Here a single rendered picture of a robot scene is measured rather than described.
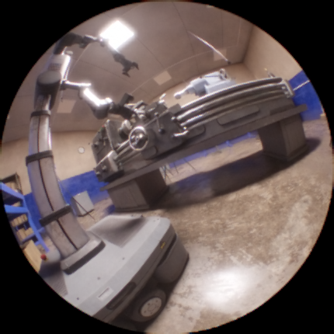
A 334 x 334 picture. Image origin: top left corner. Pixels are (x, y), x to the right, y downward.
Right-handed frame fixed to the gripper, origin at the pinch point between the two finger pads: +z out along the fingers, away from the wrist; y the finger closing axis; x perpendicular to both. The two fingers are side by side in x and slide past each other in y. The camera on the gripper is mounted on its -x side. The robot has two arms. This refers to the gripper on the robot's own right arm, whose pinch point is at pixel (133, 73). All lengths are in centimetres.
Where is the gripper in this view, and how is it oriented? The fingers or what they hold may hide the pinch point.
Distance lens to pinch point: 97.0
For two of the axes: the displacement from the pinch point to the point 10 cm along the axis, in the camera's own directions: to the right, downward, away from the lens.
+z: 5.5, 6.7, 5.0
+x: -1.6, 6.7, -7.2
